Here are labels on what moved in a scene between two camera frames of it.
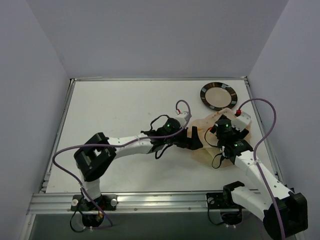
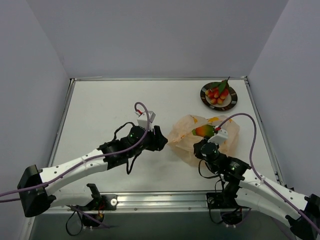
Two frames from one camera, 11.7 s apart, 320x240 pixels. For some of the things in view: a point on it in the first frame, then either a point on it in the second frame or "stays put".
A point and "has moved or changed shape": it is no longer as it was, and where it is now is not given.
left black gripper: [188, 138] -> [155, 139]
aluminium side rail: [44, 186] stays put
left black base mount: [91, 216] stays put
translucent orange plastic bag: [207, 133] has moved or changed shape
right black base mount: [231, 213] stays put
